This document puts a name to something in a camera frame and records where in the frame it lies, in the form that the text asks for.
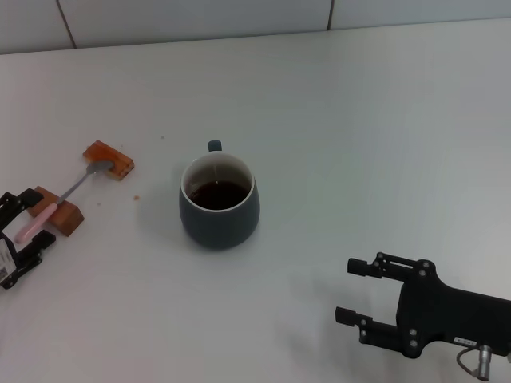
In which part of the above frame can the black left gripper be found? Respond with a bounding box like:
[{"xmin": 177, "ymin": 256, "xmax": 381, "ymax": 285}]
[{"xmin": 0, "ymin": 188, "xmax": 57, "ymax": 289}]

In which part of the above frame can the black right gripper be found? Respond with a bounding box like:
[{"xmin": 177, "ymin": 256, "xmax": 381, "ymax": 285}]
[{"xmin": 335, "ymin": 251, "xmax": 511, "ymax": 358}]

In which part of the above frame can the pink handled metal spoon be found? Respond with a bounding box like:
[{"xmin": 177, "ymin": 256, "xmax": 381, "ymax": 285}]
[{"xmin": 14, "ymin": 160, "xmax": 115, "ymax": 244}]

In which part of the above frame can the grey ceramic cup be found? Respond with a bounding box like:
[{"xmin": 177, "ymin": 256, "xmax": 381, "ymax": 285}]
[{"xmin": 178, "ymin": 140, "xmax": 261, "ymax": 251}]

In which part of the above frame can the brown wooden block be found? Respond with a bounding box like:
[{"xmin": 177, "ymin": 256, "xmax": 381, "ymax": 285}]
[{"xmin": 26, "ymin": 185, "xmax": 85, "ymax": 238}]

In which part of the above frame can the orange stained wooden block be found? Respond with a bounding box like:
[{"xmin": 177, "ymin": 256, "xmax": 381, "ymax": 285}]
[{"xmin": 82, "ymin": 140, "xmax": 136, "ymax": 183}]

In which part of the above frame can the dark coffee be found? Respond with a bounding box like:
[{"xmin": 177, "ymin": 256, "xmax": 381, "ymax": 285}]
[{"xmin": 187, "ymin": 180, "xmax": 252, "ymax": 211}]

